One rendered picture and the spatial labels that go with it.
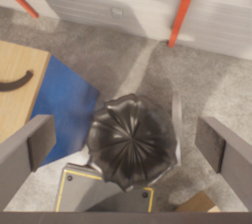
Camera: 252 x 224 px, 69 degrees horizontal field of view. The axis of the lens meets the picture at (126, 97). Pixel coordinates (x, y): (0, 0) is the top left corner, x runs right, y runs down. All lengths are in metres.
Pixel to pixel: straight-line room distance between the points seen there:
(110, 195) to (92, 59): 1.19
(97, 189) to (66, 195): 0.23
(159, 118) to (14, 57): 0.76
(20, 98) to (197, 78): 1.42
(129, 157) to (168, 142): 0.27
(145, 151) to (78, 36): 1.33
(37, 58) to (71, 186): 0.96
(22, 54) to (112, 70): 0.99
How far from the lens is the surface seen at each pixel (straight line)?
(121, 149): 1.15
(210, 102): 1.79
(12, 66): 0.97
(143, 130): 1.14
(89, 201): 1.51
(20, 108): 0.90
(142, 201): 1.45
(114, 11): 1.56
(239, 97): 1.89
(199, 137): 0.17
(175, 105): 1.20
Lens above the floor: 1.67
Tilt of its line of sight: 80 degrees down
